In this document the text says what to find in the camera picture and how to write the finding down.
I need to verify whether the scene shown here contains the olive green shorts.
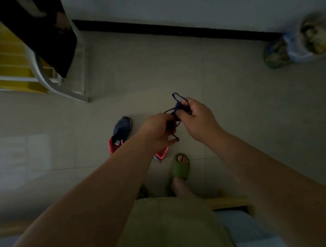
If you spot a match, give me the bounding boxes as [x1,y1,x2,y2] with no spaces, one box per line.
[116,197,236,247]

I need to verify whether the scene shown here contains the pale bed mattress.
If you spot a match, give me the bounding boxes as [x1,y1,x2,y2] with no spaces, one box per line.
[0,210,288,247]

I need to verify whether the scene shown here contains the person's right hand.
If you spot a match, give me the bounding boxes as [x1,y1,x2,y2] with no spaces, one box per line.
[176,97,226,149]

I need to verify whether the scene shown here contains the black baseboard strip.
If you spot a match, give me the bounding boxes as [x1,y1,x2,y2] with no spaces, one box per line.
[72,20,282,42]

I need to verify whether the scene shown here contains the black hanging garment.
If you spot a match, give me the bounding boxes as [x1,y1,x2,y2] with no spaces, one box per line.
[0,0,78,78]

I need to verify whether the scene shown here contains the yellow shoe box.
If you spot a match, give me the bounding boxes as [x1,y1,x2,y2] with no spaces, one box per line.
[0,23,55,93]

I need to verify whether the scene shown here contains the person's left forearm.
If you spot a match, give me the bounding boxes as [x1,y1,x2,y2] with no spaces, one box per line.
[13,132,160,247]

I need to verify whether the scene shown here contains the blue knit sneaker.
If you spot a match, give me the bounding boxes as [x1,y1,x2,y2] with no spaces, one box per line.
[109,116,132,156]
[153,146,169,164]

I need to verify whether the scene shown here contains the round trash bin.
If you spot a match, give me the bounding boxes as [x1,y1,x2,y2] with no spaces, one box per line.
[299,11,326,55]

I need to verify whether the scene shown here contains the blue plastic bag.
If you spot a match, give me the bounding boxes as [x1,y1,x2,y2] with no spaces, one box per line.
[284,32,321,64]

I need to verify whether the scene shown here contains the person's right forearm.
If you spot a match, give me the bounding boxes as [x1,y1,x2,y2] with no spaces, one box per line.
[206,130,326,247]

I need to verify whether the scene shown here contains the dark blue shoelace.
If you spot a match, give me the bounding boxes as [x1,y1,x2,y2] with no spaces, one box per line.
[164,92,192,142]

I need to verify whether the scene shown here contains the white metal shoe rack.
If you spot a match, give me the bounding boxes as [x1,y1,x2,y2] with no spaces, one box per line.
[24,15,90,103]

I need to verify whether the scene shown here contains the person's right leg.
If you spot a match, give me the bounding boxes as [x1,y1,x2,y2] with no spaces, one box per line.
[170,155,199,199]

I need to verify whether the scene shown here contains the person's left hand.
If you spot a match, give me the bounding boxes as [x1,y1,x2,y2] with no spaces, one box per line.
[137,113,179,153]

